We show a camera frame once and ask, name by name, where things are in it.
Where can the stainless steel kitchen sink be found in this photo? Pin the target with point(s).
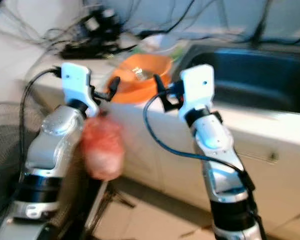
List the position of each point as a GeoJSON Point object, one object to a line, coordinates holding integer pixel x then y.
{"type": "Point", "coordinates": [260, 80]}

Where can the white sink counter cabinet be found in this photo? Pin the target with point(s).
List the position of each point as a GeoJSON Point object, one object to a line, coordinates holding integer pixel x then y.
{"type": "Point", "coordinates": [160, 170]}

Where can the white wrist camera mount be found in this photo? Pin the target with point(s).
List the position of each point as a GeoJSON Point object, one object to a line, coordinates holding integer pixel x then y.
{"type": "Point", "coordinates": [76, 85]}
{"type": "Point", "coordinates": [197, 87]}

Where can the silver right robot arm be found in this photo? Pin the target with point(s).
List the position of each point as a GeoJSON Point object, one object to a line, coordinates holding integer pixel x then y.
{"type": "Point", "coordinates": [212, 137]}

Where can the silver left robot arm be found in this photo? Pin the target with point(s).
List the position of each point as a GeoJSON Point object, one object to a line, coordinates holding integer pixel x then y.
{"type": "Point", "coordinates": [50, 140]}

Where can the orange plastic bowl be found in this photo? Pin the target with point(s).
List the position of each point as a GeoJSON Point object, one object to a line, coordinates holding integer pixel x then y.
{"type": "Point", "coordinates": [155, 65]}

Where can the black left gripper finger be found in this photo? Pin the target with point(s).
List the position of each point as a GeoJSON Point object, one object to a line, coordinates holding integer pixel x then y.
{"type": "Point", "coordinates": [114, 86]}

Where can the orange plastic bag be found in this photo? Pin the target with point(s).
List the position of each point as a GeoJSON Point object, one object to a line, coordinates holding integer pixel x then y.
{"type": "Point", "coordinates": [102, 145]}

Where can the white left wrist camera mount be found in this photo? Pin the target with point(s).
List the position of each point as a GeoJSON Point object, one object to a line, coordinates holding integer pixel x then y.
{"type": "Point", "coordinates": [76, 85]}

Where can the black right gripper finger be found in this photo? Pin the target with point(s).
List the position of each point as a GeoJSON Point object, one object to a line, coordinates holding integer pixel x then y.
{"type": "Point", "coordinates": [159, 83]}

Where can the black labelled power brick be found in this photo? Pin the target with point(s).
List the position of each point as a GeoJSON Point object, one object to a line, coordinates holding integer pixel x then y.
{"type": "Point", "coordinates": [100, 25]}

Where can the white ceramic bowl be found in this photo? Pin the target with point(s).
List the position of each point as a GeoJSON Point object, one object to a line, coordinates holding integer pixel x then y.
{"type": "Point", "coordinates": [152, 42]}

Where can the black power strip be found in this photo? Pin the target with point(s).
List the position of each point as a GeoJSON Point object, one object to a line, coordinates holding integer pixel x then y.
{"type": "Point", "coordinates": [85, 50]}

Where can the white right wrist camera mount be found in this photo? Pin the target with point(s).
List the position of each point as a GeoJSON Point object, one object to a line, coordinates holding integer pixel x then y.
{"type": "Point", "coordinates": [197, 87]}

